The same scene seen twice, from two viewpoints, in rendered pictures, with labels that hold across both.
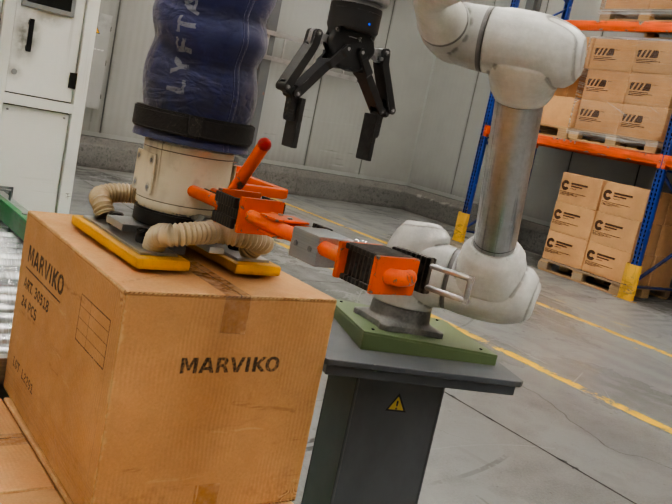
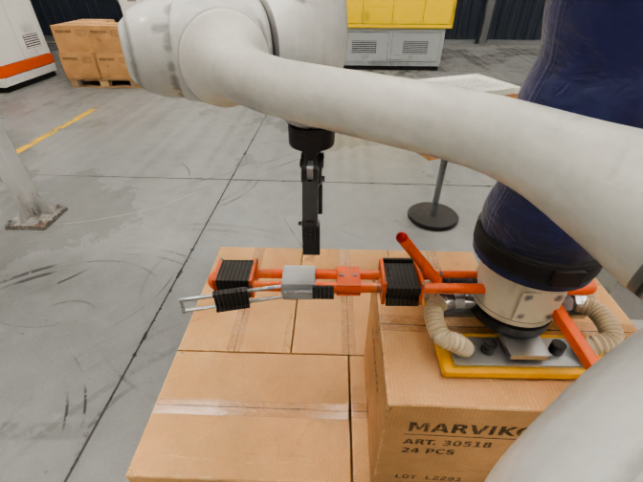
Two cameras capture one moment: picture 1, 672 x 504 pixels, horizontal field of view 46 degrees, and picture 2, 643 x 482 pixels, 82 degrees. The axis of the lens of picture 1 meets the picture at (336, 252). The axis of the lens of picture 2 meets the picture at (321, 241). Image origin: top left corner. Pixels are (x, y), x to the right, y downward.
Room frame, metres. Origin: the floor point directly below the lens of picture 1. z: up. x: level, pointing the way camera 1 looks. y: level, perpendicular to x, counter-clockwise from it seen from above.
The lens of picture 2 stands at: (1.55, -0.40, 1.62)
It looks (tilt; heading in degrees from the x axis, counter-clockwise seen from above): 36 degrees down; 130
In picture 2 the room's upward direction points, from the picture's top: straight up
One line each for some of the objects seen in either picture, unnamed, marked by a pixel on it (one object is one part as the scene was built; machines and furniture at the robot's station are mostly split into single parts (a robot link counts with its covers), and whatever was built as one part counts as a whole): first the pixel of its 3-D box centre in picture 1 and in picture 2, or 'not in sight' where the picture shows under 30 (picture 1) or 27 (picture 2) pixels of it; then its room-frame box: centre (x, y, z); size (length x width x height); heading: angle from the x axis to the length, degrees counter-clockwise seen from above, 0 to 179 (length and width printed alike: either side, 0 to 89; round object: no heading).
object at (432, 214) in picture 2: not in sight; (439, 183); (0.64, 2.11, 0.31); 0.40 x 0.40 x 0.62
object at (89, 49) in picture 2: not in sight; (111, 52); (-5.70, 2.72, 0.45); 1.21 x 1.03 x 0.91; 36
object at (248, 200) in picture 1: (248, 211); (399, 281); (1.30, 0.16, 1.08); 0.10 x 0.08 x 0.06; 128
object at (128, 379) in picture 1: (154, 347); (485, 378); (1.52, 0.32, 0.74); 0.60 x 0.40 x 0.40; 37
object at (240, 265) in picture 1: (217, 240); (521, 351); (1.56, 0.24, 0.98); 0.34 x 0.10 x 0.05; 38
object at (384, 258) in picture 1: (375, 268); (236, 277); (1.03, -0.06, 1.08); 0.08 x 0.07 x 0.05; 38
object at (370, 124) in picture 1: (367, 136); (311, 237); (1.20, -0.01, 1.24); 0.03 x 0.01 x 0.07; 38
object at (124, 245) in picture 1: (127, 233); not in sight; (1.44, 0.39, 0.98); 0.34 x 0.10 x 0.05; 38
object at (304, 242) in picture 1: (320, 247); (299, 282); (1.14, 0.02, 1.07); 0.07 x 0.07 x 0.04; 38
